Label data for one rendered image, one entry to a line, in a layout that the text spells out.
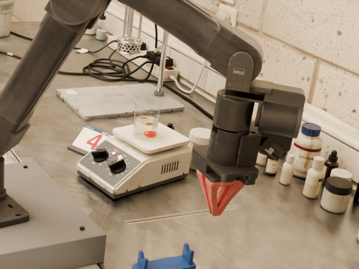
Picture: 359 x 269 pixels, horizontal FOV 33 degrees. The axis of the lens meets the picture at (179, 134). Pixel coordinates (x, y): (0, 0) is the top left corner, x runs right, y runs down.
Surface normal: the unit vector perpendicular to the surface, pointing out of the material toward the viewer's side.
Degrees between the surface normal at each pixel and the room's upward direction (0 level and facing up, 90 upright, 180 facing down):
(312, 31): 90
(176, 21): 89
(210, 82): 90
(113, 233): 0
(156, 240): 0
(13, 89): 82
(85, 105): 0
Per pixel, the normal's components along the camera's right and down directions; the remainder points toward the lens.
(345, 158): -0.84, 0.11
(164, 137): 0.13, -0.92
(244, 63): -0.15, 0.30
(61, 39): -0.25, 0.51
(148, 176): 0.68, 0.36
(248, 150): 0.44, 0.40
